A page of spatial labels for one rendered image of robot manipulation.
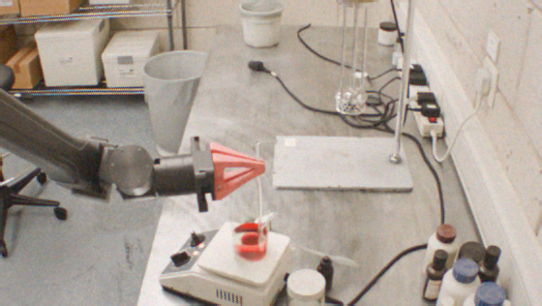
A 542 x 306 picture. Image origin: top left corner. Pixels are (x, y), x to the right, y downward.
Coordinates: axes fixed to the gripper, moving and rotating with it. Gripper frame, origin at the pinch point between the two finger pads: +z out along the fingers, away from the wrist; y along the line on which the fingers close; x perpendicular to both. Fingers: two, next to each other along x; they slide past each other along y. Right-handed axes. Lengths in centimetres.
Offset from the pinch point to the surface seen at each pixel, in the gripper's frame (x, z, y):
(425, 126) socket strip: 23, 48, 43
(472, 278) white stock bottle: 15.8, 30.8, -13.9
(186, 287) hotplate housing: 23.3, -12.4, 1.2
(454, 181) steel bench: 26, 47, 25
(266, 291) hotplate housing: 19.8, -0.1, -5.4
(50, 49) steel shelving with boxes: 65, -76, 224
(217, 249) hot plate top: 17.5, -6.5, 3.4
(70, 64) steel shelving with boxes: 74, -66, 222
